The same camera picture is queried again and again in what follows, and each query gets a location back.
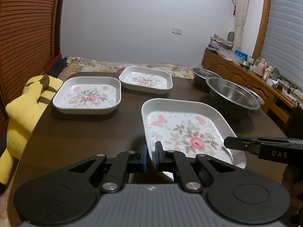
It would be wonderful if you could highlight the floral square plate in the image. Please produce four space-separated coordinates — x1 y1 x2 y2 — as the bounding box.
141 98 247 169
119 66 173 95
52 76 122 115

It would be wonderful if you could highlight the medium steel bowl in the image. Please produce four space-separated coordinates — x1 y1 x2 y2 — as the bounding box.
242 86 265 106

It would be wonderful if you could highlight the large steel bowl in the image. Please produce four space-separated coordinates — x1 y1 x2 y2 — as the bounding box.
206 77 260 120

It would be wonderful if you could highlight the wooden sideboard cabinet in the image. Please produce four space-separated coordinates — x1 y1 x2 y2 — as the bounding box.
201 50 302 126

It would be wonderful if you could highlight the small steel bowl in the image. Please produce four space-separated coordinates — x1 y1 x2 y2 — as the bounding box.
192 68 220 88

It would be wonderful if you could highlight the grey window blind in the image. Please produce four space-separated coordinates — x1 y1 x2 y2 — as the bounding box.
261 0 302 88

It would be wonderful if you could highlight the floral bed quilt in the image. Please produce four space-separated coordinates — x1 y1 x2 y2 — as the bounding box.
58 57 194 81

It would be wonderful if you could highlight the yellow plush toy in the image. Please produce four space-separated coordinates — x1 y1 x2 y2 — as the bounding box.
1 74 63 185

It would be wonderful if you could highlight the beige curtain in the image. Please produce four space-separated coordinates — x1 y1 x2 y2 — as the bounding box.
233 0 249 51

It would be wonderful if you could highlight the wooden louvered wardrobe door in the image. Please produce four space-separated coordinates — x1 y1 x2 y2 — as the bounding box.
1 0 63 132

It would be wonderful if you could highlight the white wall switch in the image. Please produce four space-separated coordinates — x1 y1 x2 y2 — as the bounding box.
172 28 183 35

